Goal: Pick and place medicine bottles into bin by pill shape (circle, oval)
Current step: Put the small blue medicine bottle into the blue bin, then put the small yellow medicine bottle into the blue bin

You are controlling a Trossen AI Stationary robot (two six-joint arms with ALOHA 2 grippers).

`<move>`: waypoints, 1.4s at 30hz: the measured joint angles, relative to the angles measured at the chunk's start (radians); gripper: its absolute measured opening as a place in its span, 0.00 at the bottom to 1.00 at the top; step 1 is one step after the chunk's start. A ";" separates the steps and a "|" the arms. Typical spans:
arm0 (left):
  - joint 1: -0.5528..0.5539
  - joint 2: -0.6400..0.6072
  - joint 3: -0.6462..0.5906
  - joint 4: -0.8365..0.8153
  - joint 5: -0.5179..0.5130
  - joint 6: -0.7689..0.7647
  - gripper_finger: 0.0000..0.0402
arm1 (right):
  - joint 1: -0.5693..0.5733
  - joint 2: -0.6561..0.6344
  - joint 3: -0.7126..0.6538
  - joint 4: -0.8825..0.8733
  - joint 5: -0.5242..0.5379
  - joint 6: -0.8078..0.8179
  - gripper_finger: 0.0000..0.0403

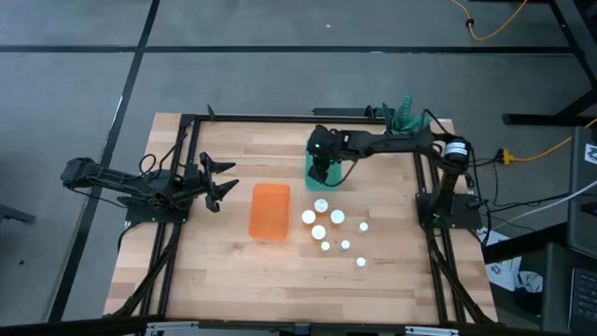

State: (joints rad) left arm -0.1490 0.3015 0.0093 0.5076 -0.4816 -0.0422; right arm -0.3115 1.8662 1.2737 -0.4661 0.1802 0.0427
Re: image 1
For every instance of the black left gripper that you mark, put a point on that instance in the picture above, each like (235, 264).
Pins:
(196, 184)

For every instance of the small white-capped pill bottle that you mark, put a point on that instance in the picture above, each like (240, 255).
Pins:
(345, 244)
(363, 227)
(325, 246)
(360, 261)

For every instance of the black keypad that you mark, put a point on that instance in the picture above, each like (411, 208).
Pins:
(584, 298)

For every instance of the orange translucent plastic bin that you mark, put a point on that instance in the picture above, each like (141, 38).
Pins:
(269, 212)

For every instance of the black desk leg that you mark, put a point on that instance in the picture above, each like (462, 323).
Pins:
(536, 119)

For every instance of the black aluminium table frame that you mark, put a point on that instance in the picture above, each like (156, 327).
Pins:
(280, 118)

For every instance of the teal translucent plastic bin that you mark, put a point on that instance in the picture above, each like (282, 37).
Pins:
(336, 179)

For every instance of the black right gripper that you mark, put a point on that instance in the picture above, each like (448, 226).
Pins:
(333, 142)

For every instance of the green snake plant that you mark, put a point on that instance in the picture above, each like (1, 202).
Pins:
(405, 116)

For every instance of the printed white paper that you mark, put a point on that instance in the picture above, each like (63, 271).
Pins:
(501, 266)

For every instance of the black side desk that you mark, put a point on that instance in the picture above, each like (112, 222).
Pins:
(550, 261)

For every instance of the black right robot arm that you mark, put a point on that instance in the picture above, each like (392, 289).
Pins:
(396, 142)

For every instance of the black mounting bar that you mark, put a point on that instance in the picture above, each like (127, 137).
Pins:
(340, 112)

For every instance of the silver metal bracket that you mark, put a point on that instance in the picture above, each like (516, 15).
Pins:
(172, 328)
(431, 331)

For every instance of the grey computer cabinet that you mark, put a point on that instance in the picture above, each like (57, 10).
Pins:
(583, 186)

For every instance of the black frame bracket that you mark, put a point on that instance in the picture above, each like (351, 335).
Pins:
(211, 112)

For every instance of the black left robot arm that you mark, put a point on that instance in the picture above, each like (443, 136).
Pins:
(107, 179)

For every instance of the grey chair base leg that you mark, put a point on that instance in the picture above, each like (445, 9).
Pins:
(16, 214)

